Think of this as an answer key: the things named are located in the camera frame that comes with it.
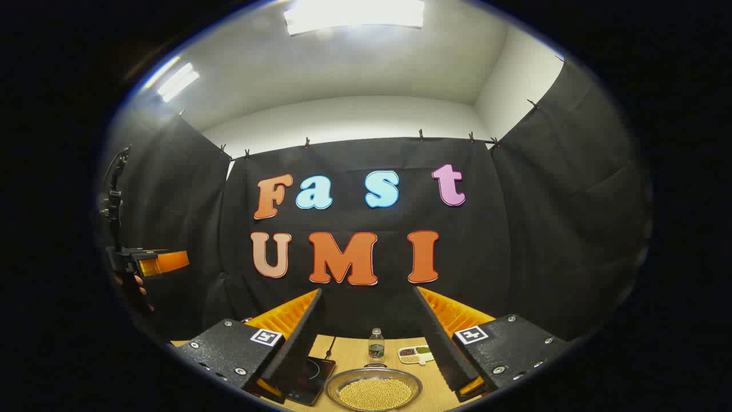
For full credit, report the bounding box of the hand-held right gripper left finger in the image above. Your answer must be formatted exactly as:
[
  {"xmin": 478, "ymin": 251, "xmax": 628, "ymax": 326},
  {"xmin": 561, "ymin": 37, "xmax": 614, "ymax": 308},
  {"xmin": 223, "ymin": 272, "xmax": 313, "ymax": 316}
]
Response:
[{"xmin": 169, "ymin": 288, "xmax": 327, "ymax": 401}]

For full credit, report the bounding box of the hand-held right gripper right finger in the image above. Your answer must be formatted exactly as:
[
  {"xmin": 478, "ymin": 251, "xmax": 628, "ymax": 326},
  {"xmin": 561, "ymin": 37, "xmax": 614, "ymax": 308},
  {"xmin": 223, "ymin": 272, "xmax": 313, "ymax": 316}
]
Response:
[{"xmin": 413, "ymin": 286, "xmax": 572, "ymax": 403}]

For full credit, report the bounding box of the black induction cooktop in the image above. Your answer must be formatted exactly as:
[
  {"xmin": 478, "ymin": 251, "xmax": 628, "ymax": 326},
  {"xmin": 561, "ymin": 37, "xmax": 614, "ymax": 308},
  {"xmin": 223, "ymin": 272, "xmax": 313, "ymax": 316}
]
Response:
[{"xmin": 260, "ymin": 356, "xmax": 337, "ymax": 407}]

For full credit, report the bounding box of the steel pot with black handle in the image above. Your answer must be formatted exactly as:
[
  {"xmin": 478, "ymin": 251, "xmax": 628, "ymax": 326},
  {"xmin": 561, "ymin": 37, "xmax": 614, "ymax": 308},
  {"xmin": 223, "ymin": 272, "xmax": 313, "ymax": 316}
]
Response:
[{"xmin": 324, "ymin": 363, "xmax": 424, "ymax": 412}]

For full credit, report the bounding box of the white divided bean dish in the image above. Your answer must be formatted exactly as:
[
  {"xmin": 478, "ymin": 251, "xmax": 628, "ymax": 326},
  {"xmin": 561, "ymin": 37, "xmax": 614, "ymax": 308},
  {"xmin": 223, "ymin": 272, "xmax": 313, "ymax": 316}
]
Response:
[{"xmin": 397, "ymin": 345, "xmax": 435, "ymax": 366}]

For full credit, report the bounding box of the pile of yellow soybeans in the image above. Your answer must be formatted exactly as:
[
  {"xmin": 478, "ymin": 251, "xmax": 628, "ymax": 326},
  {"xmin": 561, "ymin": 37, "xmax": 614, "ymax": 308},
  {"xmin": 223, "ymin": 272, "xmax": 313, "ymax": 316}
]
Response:
[{"xmin": 337, "ymin": 378, "xmax": 413, "ymax": 411}]

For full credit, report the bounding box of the small ceiling light strip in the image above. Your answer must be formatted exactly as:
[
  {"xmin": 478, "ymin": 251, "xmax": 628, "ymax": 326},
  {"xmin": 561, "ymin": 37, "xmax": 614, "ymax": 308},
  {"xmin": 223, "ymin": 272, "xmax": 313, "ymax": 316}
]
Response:
[{"xmin": 156, "ymin": 62, "xmax": 201, "ymax": 104}]

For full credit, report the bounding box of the black backdrop cloth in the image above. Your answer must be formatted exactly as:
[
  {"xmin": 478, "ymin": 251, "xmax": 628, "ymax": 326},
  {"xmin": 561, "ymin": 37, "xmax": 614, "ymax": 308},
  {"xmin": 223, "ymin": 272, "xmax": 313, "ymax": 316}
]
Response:
[{"xmin": 97, "ymin": 57, "xmax": 653, "ymax": 344}]

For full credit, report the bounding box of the large ceiling light panel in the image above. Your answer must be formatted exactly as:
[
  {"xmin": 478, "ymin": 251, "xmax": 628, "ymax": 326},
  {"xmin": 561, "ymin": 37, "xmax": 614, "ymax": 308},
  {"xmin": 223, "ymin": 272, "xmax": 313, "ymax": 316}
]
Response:
[{"xmin": 283, "ymin": 0, "xmax": 427, "ymax": 36}]

